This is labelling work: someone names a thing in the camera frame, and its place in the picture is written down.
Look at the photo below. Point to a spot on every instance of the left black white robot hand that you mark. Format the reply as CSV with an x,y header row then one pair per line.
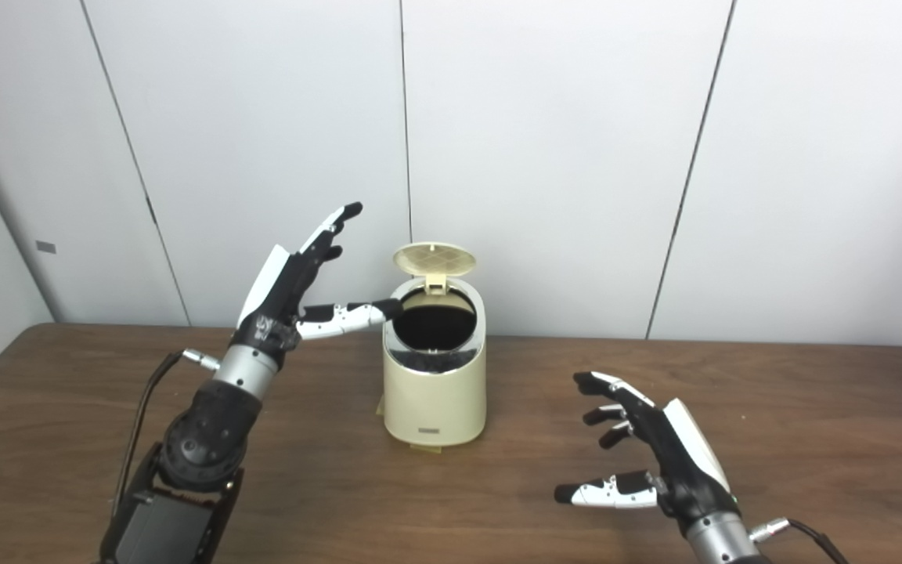
x,y
283,294

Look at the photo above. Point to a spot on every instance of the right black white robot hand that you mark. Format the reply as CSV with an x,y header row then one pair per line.
x,y
682,462

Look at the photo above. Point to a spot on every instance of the cream round bin lid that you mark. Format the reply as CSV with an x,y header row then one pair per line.
x,y
435,257

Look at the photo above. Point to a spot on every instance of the cream-colored round bin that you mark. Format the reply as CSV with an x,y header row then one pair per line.
x,y
435,403

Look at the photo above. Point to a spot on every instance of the small grey wall label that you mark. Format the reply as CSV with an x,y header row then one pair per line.
x,y
46,247

